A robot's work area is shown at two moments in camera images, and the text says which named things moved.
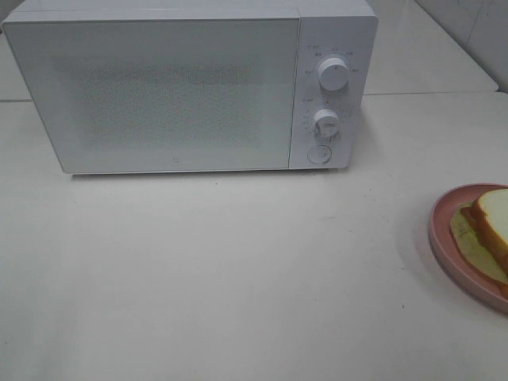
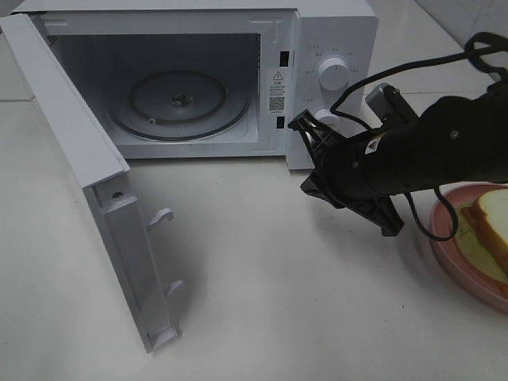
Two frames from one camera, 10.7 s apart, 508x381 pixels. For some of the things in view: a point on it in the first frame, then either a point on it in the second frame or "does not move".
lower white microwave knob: [326, 123] does not move
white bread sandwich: [481, 228] does not move
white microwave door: [164, 94] to [86, 152]
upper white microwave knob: [333, 73] does not move
